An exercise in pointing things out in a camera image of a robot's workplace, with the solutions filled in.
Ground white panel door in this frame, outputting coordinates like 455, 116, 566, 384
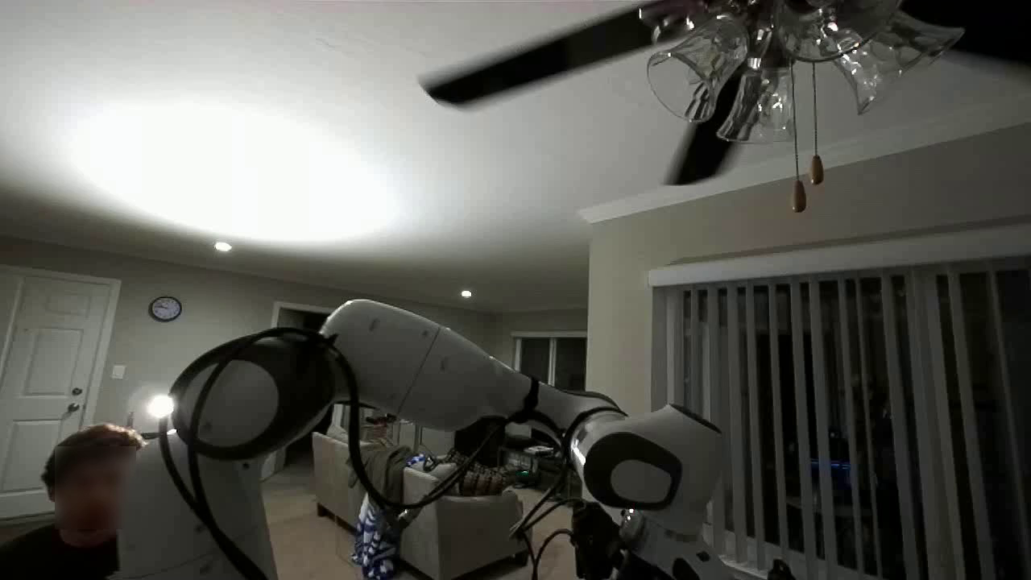
0, 266, 118, 520

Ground person with blurred face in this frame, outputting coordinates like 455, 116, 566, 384
0, 422, 146, 580

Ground bright table lamp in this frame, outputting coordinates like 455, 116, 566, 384
141, 392, 176, 422

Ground round wall clock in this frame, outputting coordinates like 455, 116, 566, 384
147, 297, 183, 322

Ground white vertical window blinds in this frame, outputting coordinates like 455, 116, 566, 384
655, 256, 1031, 580

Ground blue patterned cloth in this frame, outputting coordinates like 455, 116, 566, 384
356, 495, 399, 580

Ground dark ceiling fan blade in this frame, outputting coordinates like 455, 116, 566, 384
420, 10, 652, 106

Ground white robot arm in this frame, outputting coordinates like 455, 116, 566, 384
115, 299, 729, 580

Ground glass chandelier light cluster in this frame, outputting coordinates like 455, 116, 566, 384
644, 0, 965, 140

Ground beige sofa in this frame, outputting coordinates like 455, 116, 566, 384
314, 433, 527, 580

